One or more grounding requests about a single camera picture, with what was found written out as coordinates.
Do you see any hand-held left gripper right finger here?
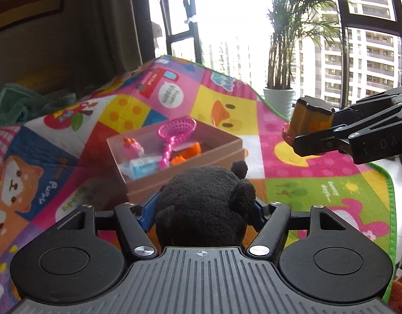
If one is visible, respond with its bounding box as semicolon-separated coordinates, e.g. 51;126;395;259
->
245;199;358;262

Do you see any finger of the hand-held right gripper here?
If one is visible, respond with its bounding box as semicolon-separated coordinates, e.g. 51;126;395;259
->
333;86;402;128
292;122;371;157

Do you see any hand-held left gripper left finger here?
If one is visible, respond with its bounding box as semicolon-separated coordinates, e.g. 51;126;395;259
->
52;191;160;262

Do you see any pink cardboard box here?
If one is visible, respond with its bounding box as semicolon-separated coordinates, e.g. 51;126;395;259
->
106;115;245;205

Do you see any amber brown toy container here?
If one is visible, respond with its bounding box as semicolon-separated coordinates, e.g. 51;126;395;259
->
282;96;335;146

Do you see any blue white packet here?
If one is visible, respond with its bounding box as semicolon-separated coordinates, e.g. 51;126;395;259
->
119;156;164;180

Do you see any black plush toy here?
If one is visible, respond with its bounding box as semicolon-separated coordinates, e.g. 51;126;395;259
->
154;160;257;247

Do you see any pink pig toy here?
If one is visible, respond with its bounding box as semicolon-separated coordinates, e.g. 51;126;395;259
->
123;137;146;159

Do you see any orange toy cup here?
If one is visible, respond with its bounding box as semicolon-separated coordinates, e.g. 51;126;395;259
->
170;142;202;166

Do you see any pink toy net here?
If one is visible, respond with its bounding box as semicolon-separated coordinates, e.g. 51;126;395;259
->
157;117;198;170

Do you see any colourful cartoon play mat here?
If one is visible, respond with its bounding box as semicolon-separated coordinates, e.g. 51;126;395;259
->
0;55;398;311

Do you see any white plant pot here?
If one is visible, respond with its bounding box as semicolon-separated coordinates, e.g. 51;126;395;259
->
263;87;296;120

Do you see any tall palm plant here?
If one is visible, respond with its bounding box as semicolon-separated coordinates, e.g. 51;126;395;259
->
260;0;345;90

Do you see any mustard yellow cushion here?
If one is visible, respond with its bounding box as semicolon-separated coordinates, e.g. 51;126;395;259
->
23;70;71;94

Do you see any green towel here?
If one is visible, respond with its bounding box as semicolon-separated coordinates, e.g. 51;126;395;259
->
0;83;77;125

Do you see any grey curtain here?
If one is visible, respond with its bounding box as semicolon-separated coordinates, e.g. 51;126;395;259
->
62;0;156;82

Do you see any black window frame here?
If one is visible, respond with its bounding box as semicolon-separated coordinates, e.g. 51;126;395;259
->
155;0;402;112

